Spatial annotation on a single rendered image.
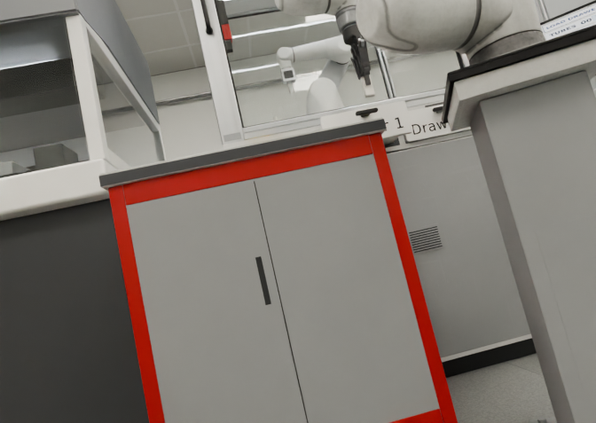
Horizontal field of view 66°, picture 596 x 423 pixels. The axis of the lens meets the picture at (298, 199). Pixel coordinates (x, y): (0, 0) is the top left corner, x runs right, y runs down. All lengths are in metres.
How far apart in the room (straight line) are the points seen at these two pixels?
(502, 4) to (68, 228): 1.24
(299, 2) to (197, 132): 3.64
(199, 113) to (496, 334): 4.04
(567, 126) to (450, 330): 0.90
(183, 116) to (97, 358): 3.93
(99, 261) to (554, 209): 1.16
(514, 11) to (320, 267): 0.66
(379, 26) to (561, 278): 0.59
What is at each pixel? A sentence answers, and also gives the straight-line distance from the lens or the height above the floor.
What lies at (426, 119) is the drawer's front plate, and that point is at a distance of 1.74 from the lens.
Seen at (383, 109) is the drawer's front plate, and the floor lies 0.91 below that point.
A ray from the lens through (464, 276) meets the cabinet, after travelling 1.72.
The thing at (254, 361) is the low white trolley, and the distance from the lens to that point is 0.99.
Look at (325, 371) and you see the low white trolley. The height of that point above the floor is 0.26.
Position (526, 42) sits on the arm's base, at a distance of 1.08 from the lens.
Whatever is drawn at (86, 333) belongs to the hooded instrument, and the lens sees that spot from 1.47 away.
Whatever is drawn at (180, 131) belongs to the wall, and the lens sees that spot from 5.11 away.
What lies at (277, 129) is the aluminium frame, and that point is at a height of 0.96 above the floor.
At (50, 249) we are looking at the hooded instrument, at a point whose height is 0.69.
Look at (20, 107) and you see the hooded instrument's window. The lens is 1.57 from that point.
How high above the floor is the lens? 0.49
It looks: 8 degrees up
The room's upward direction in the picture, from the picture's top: 13 degrees counter-clockwise
